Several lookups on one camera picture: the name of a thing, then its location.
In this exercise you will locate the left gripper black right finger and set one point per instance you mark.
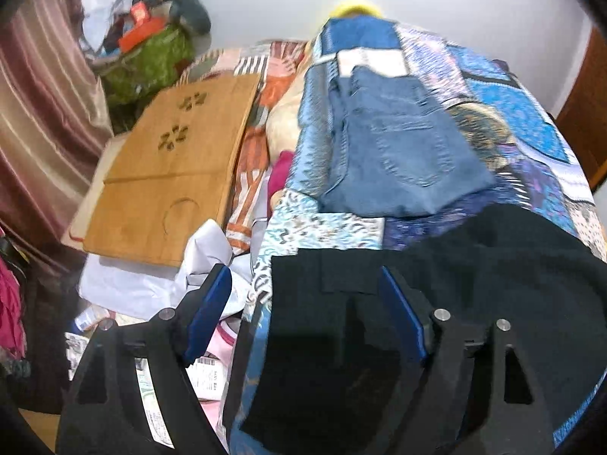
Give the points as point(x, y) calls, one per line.
point(477, 392)

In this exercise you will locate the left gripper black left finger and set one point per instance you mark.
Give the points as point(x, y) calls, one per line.
point(131, 394)

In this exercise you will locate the black pants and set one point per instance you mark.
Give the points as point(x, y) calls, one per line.
point(334, 378)

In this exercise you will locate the white cloth garment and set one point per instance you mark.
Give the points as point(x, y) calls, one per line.
point(140, 290)

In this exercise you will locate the wooden lap desk board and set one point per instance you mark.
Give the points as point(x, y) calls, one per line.
point(175, 171)

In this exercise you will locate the blue patchwork bedspread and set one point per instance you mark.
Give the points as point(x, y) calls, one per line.
point(509, 130)

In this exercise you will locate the magenta pink cloth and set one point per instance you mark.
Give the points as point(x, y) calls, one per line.
point(278, 178)

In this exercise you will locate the blue folded jeans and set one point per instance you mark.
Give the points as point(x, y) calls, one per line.
point(396, 152)

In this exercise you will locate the pink striped curtain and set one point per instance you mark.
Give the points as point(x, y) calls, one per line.
point(54, 125)

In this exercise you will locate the green patterned storage bag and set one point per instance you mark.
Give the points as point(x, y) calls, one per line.
point(151, 66)

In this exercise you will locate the orange patterned bed sheet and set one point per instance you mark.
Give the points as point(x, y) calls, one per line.
point(276, 62)

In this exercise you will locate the orange red box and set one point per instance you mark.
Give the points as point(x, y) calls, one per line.
point(144, 26)

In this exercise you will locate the dark grey neck pillow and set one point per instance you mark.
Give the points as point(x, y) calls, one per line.
point(190, 14)

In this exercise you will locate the yellow foam tube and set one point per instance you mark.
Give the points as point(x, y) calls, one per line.
point(355, 9)

